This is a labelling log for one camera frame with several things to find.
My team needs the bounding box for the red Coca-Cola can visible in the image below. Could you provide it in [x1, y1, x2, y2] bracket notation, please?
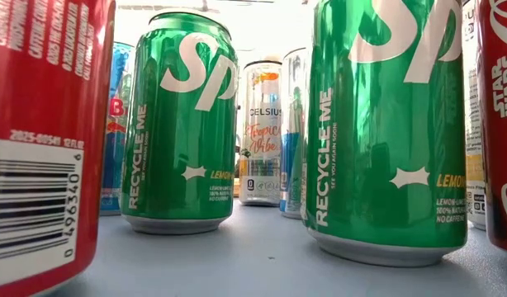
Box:
[0, 0, 117, 297]
[475, 0, 507, 253]

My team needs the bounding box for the blue silver Red Bull can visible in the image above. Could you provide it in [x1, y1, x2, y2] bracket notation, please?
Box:
[99, 40, 135, 216]
[279, 47, 310, 220]

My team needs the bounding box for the green Sprite can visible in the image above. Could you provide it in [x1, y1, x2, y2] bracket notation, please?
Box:
[120, 10, 240, 235]
[301, 0, 469, 267]

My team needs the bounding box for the white Celsius can black lid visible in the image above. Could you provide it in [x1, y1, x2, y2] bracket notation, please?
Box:
[239, 60, 283, 207]
[462, 0, 489, 231]

